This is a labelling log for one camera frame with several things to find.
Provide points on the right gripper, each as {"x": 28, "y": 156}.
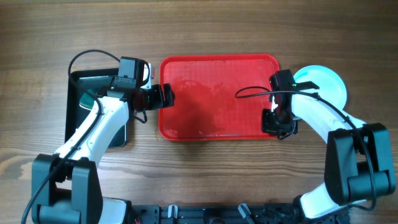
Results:
{"x": 267, "y": 128}

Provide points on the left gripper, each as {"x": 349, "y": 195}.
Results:
{"x": 158, "y": 102}

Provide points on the red plastic tray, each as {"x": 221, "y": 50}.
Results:
{"x": 205, "y": 107}

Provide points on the light blue plate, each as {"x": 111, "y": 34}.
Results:
{"x": 331, "y": 86}

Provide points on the green yellow sponge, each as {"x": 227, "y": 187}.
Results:
{"x": 86, "y": 102}

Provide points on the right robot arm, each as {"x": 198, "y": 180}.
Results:
{"x": 358, "y": 164}

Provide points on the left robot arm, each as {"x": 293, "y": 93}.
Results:
{"x": 65, "y": 185}

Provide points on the black water tray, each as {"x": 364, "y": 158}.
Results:
{"x": 89, "y": 80}

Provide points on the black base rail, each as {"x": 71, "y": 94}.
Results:
{"x": 269, "y": 213}

